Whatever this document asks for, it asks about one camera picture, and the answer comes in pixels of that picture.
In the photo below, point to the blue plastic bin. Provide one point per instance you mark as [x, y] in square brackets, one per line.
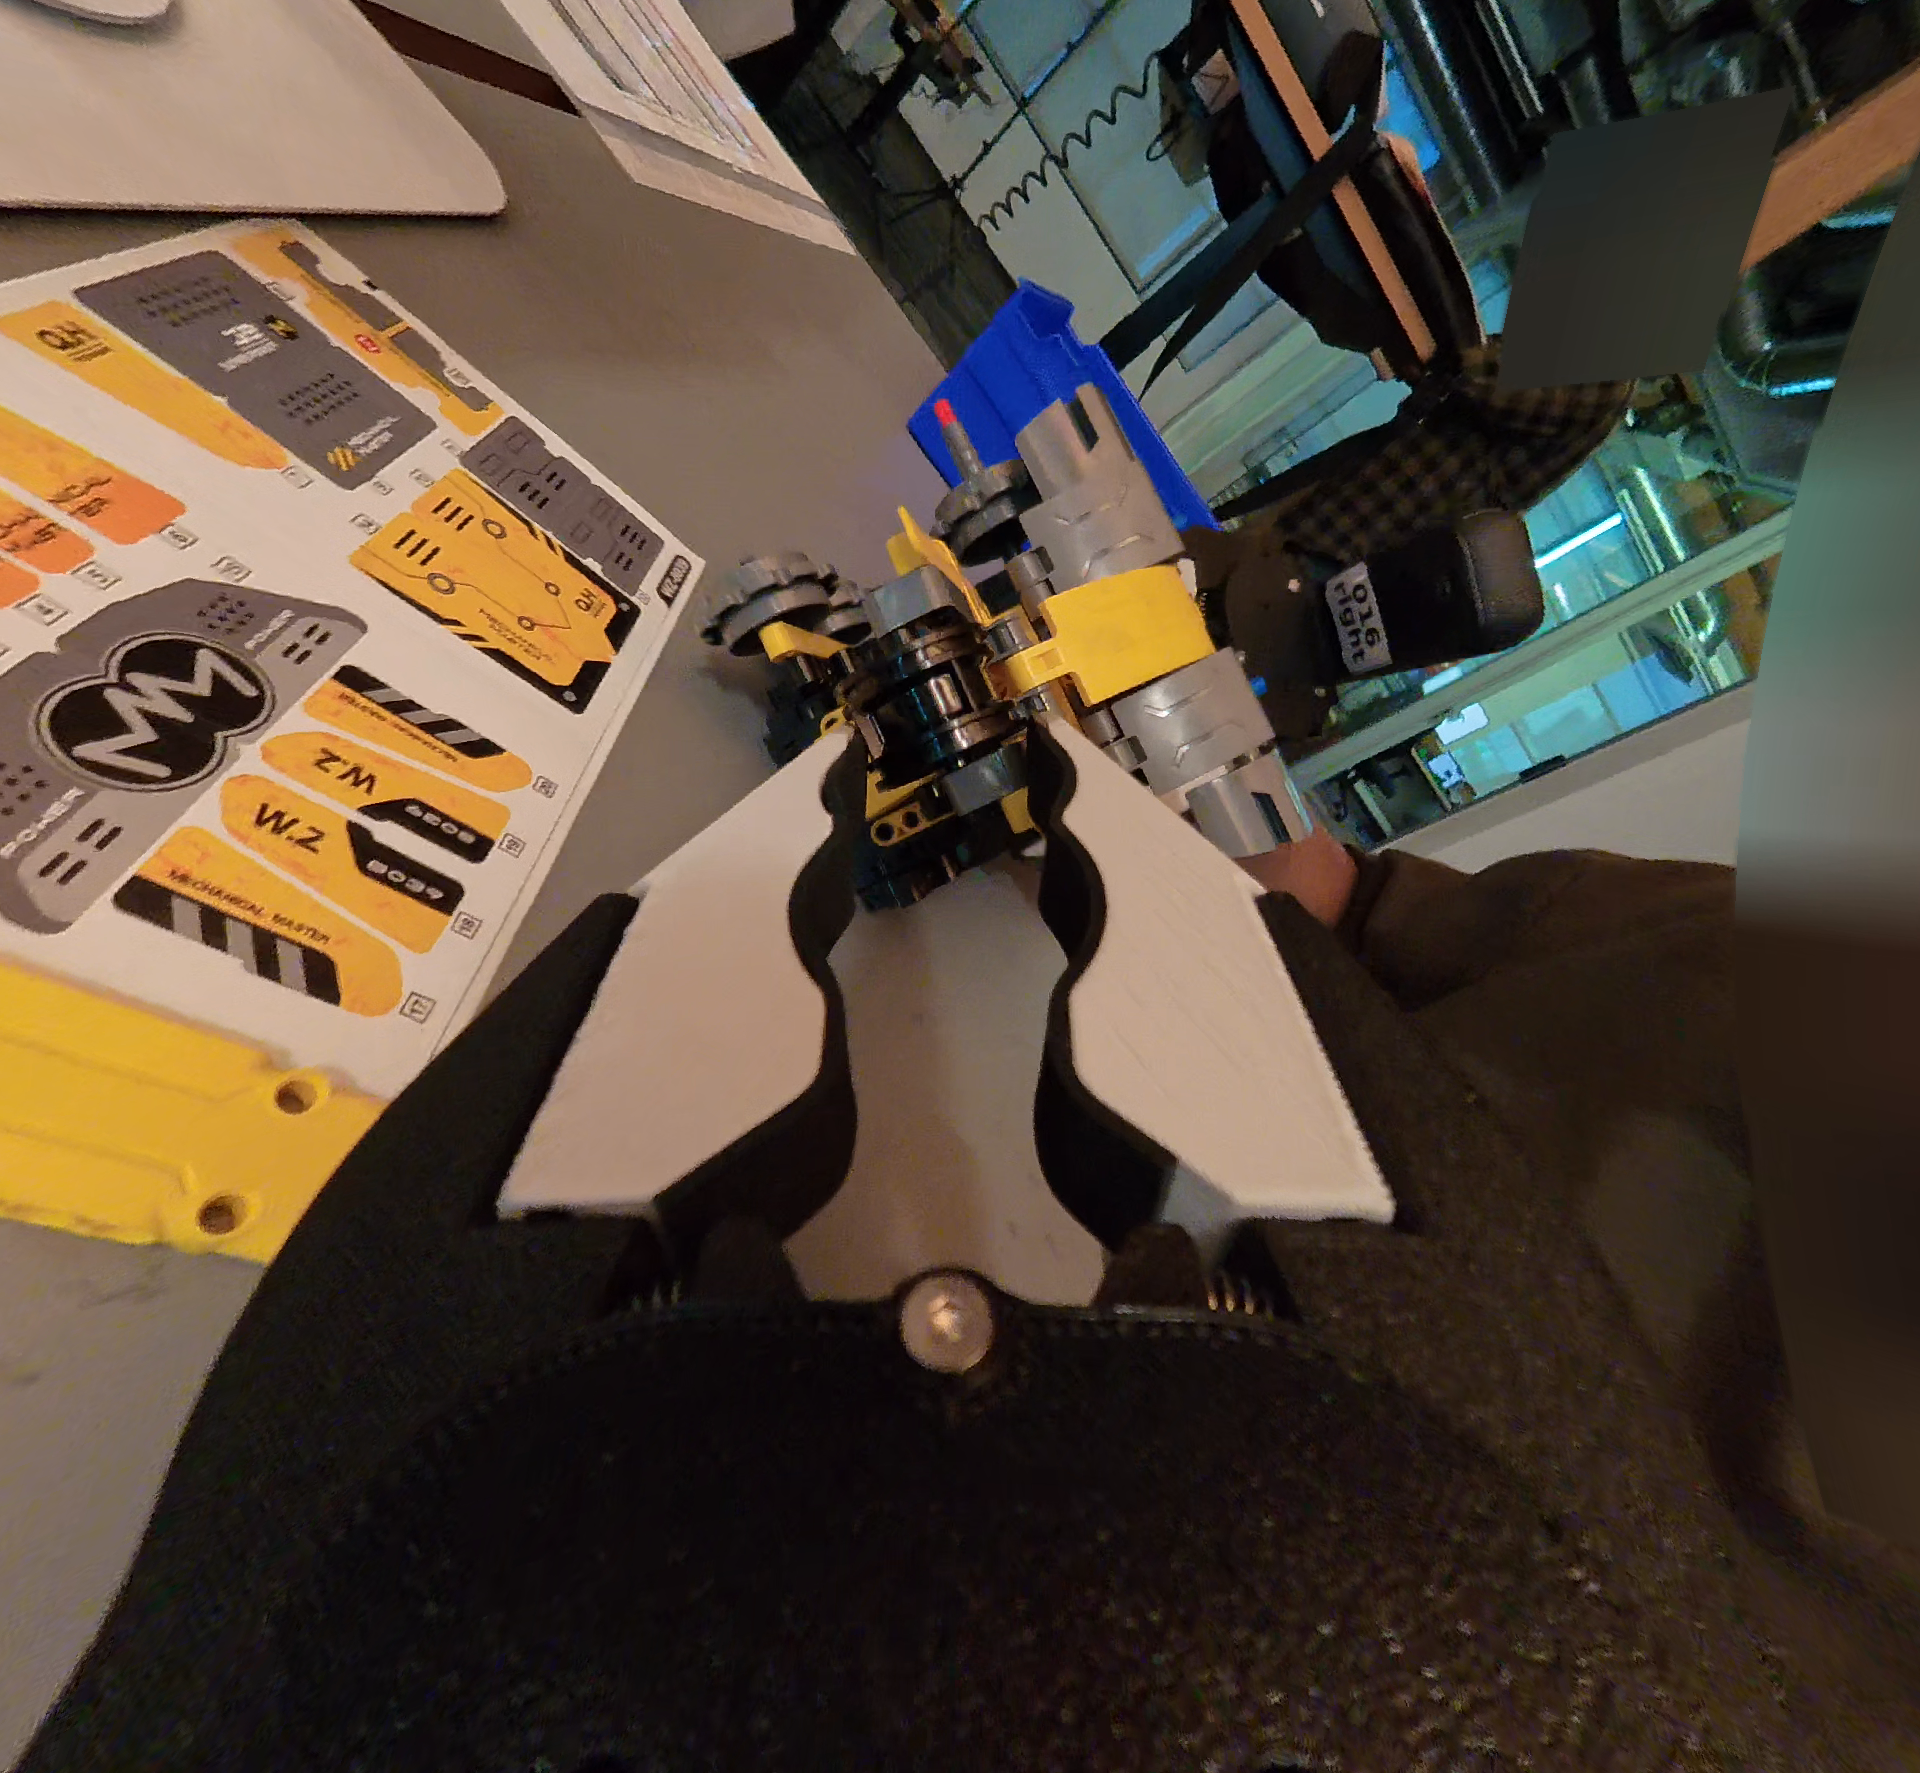
[1051, 378]

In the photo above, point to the yellow brick panel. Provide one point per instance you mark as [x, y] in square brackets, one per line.
[122, 1128]

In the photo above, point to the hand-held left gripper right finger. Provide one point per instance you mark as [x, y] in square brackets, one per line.
[1217, 1039]

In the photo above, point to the white printed sheet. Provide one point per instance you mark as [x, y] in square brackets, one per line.
[647, 47]

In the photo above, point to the yellow grey sticker sheet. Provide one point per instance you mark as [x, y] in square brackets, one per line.
[302, 572]

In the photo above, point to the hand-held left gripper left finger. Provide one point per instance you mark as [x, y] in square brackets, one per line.
[675, 1025]

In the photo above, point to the person's right forearm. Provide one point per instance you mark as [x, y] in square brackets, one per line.
[1546, 962]

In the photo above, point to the wooden edged board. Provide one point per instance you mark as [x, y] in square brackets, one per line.
[1320, 137]

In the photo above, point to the person's right hand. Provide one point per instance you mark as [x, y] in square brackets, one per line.
[1313, 881]

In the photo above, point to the yellow black brick vehicle model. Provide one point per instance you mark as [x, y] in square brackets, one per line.
[1110, 635]

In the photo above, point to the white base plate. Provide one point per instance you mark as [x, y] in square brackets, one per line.
[257, 110]

